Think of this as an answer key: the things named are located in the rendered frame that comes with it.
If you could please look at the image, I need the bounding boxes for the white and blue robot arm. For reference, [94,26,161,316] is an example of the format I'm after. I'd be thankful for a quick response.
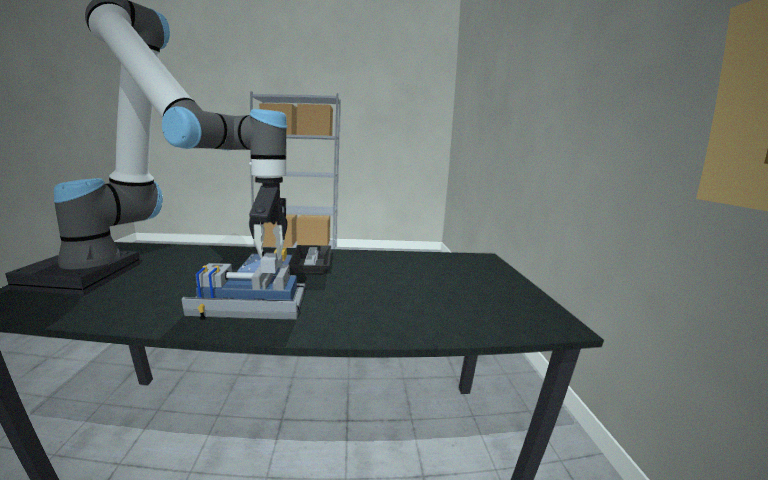
[54,0,287,269]

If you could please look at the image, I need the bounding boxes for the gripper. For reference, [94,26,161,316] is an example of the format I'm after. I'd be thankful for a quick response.
[249,177,288,261]

